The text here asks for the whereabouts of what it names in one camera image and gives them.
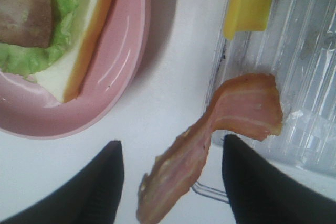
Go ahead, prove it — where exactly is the right clear plastic tray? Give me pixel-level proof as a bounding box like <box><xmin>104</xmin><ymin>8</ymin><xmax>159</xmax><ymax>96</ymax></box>
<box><xmin>191</xmin><ymin>0</ymin><xmax>336</xmax><ymax>205</ymax></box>

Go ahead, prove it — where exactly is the pink round plate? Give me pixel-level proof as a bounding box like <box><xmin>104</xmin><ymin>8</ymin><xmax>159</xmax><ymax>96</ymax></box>
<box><xmin>1</xmin><ymin>0</ymin><xmax>150</xmax><ymax>140</ymax></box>

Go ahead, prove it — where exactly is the yellow cheese slice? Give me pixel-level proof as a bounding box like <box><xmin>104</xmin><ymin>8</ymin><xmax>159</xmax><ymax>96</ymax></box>
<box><xmin>223</xmin><ymin>0</ymin><xmax>272</xmax><ymax>40</ymax></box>

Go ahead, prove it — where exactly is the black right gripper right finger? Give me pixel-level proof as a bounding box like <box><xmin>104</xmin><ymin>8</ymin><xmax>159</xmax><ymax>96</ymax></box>
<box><xmin>222</xmin><ymin>134</ymin><xmax>335</xmax><ymax>223</ymax></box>

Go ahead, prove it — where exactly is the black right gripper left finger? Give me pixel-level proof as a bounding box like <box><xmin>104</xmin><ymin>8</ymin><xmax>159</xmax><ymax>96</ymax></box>
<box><xmin>3</xmin><ymin>140</ymin><xmax>124</xmax><ymax>223</ymax></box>

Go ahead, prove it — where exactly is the bacon strip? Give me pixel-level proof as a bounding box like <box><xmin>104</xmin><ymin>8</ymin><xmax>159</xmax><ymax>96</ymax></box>
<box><xmin>1</xmin><ymin>0</ymin><xmax>54</xmax><ymax>48</ymax></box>
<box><xmin>136</xmin><ymin>73</ymin><xmax>283</xmax><ymax>223</ymax></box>

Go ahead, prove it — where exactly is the bread slice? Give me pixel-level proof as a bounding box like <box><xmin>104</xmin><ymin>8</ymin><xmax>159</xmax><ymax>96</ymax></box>
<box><xmin>34</xmin><ymin>0</ymin><xmax>112</xmax><ymax>103</ymax></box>

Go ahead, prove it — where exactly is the green lettuce leaf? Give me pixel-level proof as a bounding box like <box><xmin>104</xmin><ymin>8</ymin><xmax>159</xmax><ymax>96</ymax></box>
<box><xmin>1</xmin><ymin>0</ymin><xmax>80</xmax><ymax>77</ymax></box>

